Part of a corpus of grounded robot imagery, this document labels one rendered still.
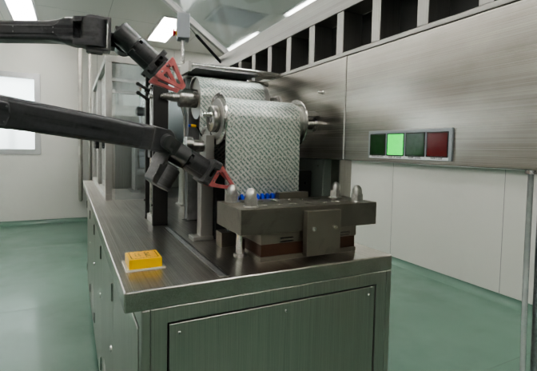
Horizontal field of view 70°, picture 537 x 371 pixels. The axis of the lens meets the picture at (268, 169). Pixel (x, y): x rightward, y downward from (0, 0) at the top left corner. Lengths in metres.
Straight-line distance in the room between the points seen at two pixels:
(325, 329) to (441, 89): 0.61
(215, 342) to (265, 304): 0.13
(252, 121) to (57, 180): 5.63
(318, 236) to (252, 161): 0.29
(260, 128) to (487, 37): 0.59
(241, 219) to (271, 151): 0.30
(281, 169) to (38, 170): 5.66
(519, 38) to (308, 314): 0.70
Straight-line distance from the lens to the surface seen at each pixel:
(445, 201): 3.87
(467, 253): 3.80
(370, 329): 1.10
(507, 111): 0.83
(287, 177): 1.14
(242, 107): 1.09
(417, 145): 0.94
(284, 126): 1.14
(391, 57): 1.03
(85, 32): 1.05
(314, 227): 0.95
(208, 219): 1.14
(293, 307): 0.93
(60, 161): 6.56
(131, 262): 0.90
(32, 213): 6.65
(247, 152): 1.08
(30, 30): 1.13
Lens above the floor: 1.17
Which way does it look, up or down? 3 degrees down
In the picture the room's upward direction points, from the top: 1 degrees clockwise
